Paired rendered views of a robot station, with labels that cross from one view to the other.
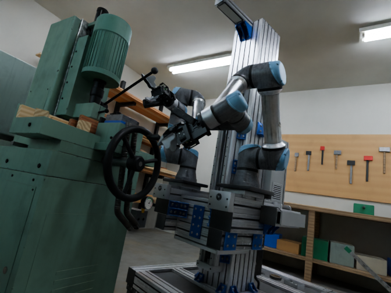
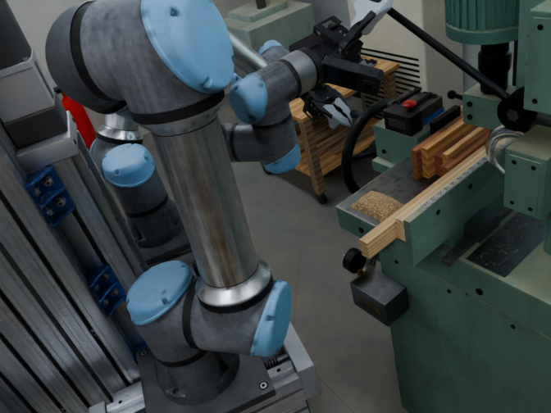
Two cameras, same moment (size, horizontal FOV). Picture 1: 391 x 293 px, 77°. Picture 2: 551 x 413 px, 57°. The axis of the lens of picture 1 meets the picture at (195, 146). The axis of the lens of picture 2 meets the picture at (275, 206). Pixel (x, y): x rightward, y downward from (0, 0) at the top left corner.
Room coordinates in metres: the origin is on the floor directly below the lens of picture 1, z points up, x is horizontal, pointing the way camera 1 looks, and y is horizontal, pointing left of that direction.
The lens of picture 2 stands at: (2.13, 0.53, 1.56)
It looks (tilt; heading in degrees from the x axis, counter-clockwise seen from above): 35 degrees down; 210
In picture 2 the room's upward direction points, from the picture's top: 16 degrees counter-clockwise
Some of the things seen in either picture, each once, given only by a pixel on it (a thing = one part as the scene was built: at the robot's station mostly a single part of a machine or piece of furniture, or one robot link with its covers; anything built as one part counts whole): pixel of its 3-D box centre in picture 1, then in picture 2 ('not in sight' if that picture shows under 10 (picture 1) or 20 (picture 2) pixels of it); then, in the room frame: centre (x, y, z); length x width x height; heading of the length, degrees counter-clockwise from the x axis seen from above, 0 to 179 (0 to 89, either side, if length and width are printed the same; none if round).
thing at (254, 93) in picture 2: (177, 109); (264, 93); (1.38, 0.14, 1.21); 0.11 x 0.08 x 0.09; 149
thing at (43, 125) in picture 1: (103, 147); (444, 160); (1.07, 0.40, 0.87); 0.61 x 0.30 x 0.06; 149
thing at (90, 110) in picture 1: (89, 114); (501, 111); (1.12, 0.52, 1.02); 0.14 x 0.07 x 0.09; 59
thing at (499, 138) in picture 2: not in sight; (517, 154); (1.28, 0.55, 1.02); 0.12 x 0.03 x 0.12; 59
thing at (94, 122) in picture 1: (103, 132); (452, 138); (1.08, 0.42, 0.94); 0.26 x 0.01 x 0.07; 149
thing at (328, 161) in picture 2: not in sight; (321, 115); (-0.21, -0.39, 0.32); 0.66 x 0.57 x 0.64; 148
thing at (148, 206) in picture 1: (145, 204); (355, 263); (1.22, 0.19, 0.65); 0.06 x 0.04 x 0.08; 149
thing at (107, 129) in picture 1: (118, 138); (415, 134); (1.03, 0.33, 0.91); 0.15 x 0.14 x 0.09; 149
